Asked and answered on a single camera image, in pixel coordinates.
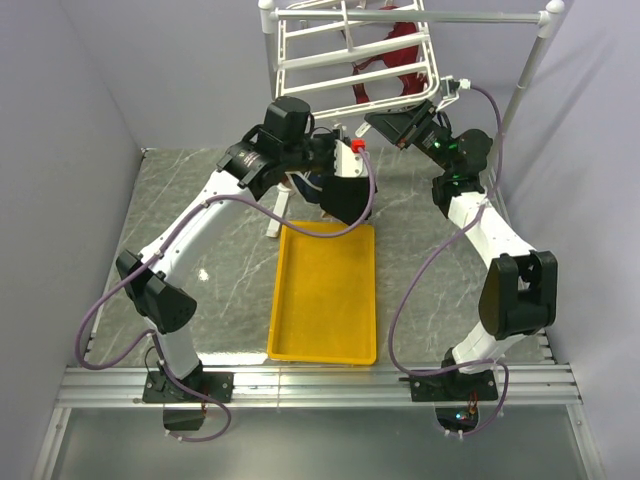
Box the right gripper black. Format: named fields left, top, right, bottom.
left=363, top=100, right=454, bottom=175

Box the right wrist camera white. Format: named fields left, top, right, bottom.
left=436, top=75, right=471, bottom=112

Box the aluminium mounting rail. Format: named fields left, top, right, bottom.
left=54, top=364, right=582, bottom=409

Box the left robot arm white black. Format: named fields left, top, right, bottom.
left=116, top=97, right=356, bottom=402

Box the white clip hanger frame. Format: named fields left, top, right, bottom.
left=258, top=1, right=440, bottom=120

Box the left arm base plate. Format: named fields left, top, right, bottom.
left=142, top=370, right=234, bottom=432

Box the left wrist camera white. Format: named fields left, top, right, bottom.
left=333, top=140, right=368, bottom=178

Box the white drying rack stand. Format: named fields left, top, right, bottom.
left=256, top=0, right=564, bottom=238

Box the yellow plastic tray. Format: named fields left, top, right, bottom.
left=267, top=224, right=377, bottom=366

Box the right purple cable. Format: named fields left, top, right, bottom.
left=387, top=84, right=511, bottom=437

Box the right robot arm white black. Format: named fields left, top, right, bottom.
left=365, top=101, right=558, bottom=402

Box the navy blue underwear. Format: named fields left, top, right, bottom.
left=286, top=172, right=326, bottom=205

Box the red bra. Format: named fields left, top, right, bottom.
left=351, top=22, right=426, bottom=104

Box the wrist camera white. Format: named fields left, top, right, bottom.
left=436, top=75, right=471, bottom=112
left=333, top=140, right=368, bottom=178

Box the black underwear beige waistband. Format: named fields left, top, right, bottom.
left=319, top=176, right=370, bottom=225

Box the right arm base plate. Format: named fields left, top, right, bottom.
left=408, top=368, right=501, bottom=435

